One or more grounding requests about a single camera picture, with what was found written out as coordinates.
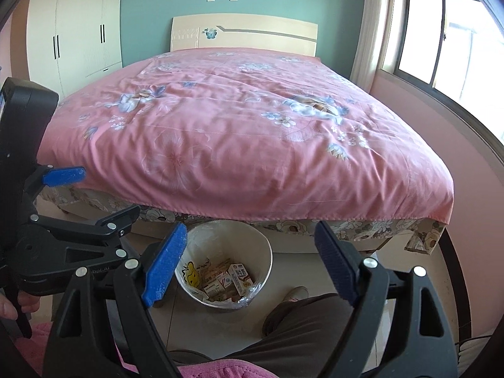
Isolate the white milk carton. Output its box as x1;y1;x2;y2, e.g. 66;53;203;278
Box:
227;263;254;297

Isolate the white trash bin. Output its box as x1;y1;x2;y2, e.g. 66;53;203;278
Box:
175;220;272;311

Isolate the left hand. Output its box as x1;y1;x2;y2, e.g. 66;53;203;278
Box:
0;288;40;322

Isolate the pink fleece garment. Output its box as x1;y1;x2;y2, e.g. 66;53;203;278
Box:
15;320;277;378

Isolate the dark trousers leg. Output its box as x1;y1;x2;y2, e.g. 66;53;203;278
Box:
169;293;353;377

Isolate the shoe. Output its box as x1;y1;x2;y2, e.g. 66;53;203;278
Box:
282;286;309;303

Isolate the white wardrobe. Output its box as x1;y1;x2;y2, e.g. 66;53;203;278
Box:
26;0;122;99

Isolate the pink floral bedspread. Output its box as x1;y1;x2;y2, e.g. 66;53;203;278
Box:
37;49;455;224

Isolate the cream wooden headboard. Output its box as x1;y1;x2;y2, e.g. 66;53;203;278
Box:
170;13;318;57

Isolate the cream curtain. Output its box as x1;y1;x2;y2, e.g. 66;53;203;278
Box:
349;0;390;92

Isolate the window with dark frame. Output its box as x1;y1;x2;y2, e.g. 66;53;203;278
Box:
384;0;503;143

